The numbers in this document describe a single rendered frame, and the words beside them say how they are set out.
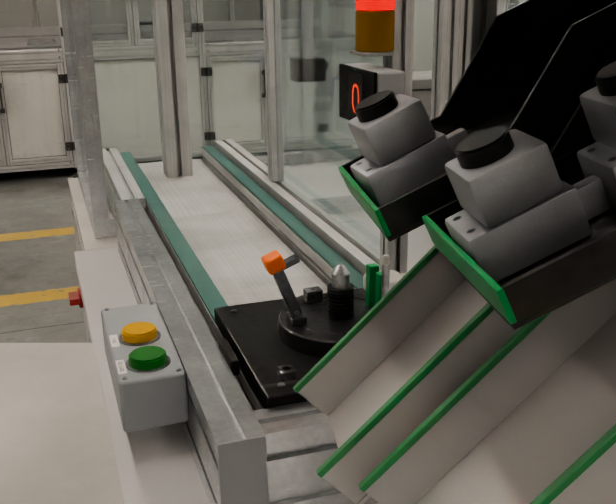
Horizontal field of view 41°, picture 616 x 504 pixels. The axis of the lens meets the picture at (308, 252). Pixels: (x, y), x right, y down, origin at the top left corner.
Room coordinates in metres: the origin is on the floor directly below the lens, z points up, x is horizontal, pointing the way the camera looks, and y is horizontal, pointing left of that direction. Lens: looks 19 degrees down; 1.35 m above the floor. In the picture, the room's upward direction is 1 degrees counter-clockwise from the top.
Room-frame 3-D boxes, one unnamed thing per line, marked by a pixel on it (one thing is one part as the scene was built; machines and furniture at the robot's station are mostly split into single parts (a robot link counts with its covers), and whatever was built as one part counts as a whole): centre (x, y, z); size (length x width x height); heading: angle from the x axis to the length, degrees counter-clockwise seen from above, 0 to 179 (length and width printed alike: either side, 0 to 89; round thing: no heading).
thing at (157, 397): (0.86, 0.20, 0.93); 0.21 x 0.07 x 0.06; 18
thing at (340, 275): (0.85, -0.04, 1.04); 0.02 x 0.02 x 0.03
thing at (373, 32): (1.07, -0.09, 1.28); 0.05 x 0.05 x 0.05
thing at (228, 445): (1.06, 0.20, 0.91); 0.89 x 0.06 x 0.11; 18
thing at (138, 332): (0.86, 0.20, 0.96); 0.04 x 0.04 x 0.02
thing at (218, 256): (1.14, 0.04, 0.91); 0.84 x 0.28 x 0.10; 18
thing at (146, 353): (0.80, 0.17, 0.96); 0.04 x 0.04 x 0.02
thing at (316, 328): (0.85, -0.04, 0.98); 0.14 x 0.14 x 0.02
